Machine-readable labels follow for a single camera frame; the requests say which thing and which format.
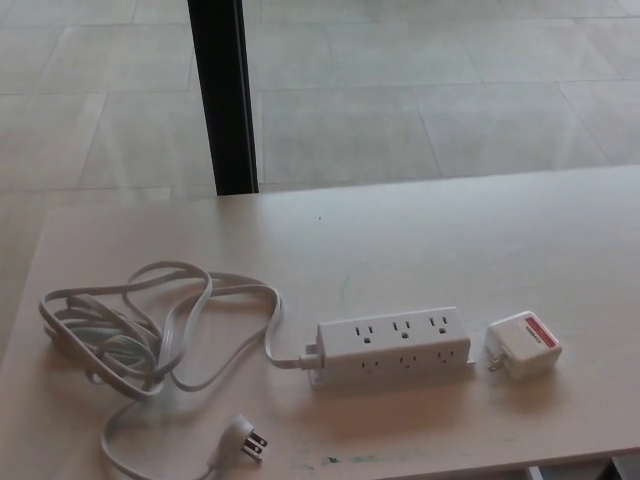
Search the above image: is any white charger adapter red label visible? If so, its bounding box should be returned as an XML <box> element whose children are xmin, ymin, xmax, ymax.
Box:
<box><xmin>482</xmin><ymin>310</ymin><xmax>564</xmax><ymax>383</ymax></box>

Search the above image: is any white object under desk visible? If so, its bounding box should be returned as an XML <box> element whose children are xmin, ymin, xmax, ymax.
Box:
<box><xmin>610</xmin><ymin>457</ymin><xmax>640</xmax><ymax>480</ymax></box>

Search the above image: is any white power strip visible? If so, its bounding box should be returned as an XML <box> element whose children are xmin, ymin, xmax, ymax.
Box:
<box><xmin>305</xmin><ymin>305</ymin><xmax>476</xmax><ymax>393</ymax></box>

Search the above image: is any black vertical post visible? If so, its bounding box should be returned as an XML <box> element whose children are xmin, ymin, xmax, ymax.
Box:
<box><xmin>187</xmin><ymin>0</ymin><xmax>260</xmax><ymax>196</ymax></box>

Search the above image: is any white flat power cord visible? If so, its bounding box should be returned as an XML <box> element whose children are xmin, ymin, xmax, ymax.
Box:
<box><xmin>38</xmin><ymin>261</ymin><xmax>319</xmax><ymax>480</ymax></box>

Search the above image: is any white angled wall plug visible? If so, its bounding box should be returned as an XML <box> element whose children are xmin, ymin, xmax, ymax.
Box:
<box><xmin>205</xmin><ymin>414</ymin><xmax>269</xmax><ymax>467</ymax></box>

